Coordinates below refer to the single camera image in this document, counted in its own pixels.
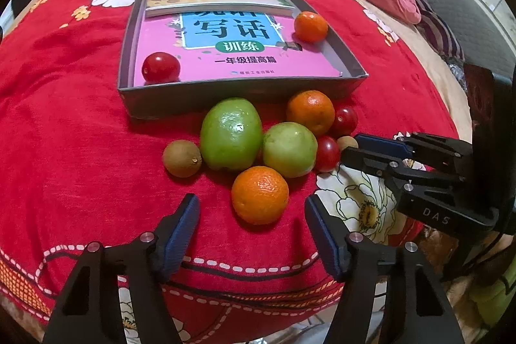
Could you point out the round green fruit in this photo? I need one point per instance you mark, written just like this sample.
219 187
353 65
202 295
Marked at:
290 148

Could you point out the pink Chinese workbook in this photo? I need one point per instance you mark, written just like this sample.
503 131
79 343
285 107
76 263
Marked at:
228 45

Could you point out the striped dark pillow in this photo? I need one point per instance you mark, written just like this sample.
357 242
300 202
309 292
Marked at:
438 34

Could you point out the grey headboard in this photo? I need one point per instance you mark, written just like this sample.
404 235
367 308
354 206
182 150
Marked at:
483 43

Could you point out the red floral blanket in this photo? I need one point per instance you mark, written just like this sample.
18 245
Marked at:
76 168

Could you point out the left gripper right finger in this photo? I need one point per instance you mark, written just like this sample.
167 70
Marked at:
416 308

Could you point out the red tomato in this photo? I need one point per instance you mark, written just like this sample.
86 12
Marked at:
160 67
345 121
328 154

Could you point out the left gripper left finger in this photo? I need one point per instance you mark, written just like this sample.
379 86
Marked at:
88 309

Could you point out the grey shallow box tray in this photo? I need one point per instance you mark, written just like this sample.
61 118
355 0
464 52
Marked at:
152 101

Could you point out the beige bed sheet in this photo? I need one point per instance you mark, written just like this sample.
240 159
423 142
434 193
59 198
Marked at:
59 63

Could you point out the orange tangerine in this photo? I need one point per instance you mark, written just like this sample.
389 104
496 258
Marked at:
310 27
259 195
312 109

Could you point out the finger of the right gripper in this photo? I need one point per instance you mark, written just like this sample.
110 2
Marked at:
383 164
447 155

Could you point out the brown kiwi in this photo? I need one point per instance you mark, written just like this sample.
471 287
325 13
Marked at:
182 158

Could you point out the small brown longan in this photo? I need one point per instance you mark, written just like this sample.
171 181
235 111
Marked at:
347 142

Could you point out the large green mango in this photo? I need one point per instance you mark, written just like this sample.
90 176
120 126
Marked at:
231 135

